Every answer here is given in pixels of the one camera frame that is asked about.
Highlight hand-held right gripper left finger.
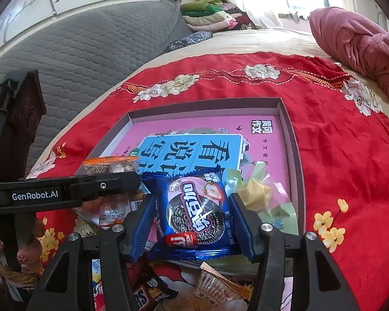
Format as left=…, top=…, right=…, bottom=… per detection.
left=26, top=194, right=158, bottom=311

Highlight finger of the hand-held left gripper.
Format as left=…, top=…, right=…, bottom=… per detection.
left=68, top=172, right=142, bottom=207

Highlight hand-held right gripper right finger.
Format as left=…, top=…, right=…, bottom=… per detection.
left=228, top=193, right=360, bottom=311

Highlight clear cake packet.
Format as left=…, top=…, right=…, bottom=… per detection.
left=74, top=156, right=157, bottom=234

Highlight green transparent snack packet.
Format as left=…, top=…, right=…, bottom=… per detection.
left=220, top=160, right=299, bottom=238

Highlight blue cookie packet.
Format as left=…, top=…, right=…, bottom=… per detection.
left=147, top=168, right=244, bottom=261

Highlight beige small snack packet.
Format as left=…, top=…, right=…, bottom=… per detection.
left=192, top=260, right=257, bottom=311

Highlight brown chocolate bar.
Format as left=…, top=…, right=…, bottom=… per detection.
left=130, top=265, right=179, bottom=311

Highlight red candy packet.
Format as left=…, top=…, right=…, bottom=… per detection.
left=91, top=258, right=144, bottom=311

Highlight grey cardboard box tray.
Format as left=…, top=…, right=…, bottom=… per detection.
left=84, top=97, right=307, bottom=278

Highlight person's left hand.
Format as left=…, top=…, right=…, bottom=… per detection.
left=0, top=218, right=45, bottom=274

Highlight pink book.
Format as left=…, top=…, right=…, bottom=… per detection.
left=110, top=115, right=293, bottom=234

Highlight red floral blanket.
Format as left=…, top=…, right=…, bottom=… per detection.
left=26, top=52, right=389, bottom=311

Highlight grey quilted headboard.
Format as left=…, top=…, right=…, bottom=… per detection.
left=0, top=0, right=196, bottom=144

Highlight dark patterned cloth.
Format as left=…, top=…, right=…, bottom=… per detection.
left=167, top=31, right=213, bottom=53

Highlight beige bed sheet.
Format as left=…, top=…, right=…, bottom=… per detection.
left=26, top=27, right=389, bottom=182

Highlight stack of folded clothes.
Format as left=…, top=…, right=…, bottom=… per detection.
left=180, top=0, right=257, bottom=33

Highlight pink quilt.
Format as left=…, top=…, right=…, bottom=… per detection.
left=309, top=6, right=389, bottom=111

